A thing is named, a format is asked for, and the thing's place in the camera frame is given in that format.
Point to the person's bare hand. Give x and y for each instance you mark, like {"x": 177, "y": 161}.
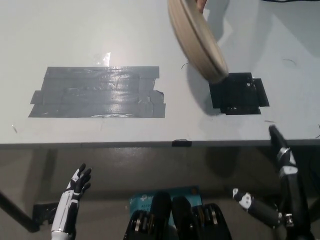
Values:
{"x": 201, "y": 5}

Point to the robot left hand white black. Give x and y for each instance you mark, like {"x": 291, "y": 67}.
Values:
{"x": 72, "y": 195}

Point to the robot right hand black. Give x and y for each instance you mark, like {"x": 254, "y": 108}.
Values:
{"x": 295, "y": 200}

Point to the beige round plate stack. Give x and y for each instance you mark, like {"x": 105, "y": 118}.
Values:
{"x": 197, "y": 47}

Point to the black metal table leg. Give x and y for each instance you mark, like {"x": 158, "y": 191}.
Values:
{"x": 17, "y": 212}

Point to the teal cardboard router box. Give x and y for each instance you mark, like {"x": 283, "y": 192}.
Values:
{"x": 140, "y": 200}

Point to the grey duct tape patch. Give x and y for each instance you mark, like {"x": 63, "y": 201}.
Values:
{"x": 100, "y": 95}

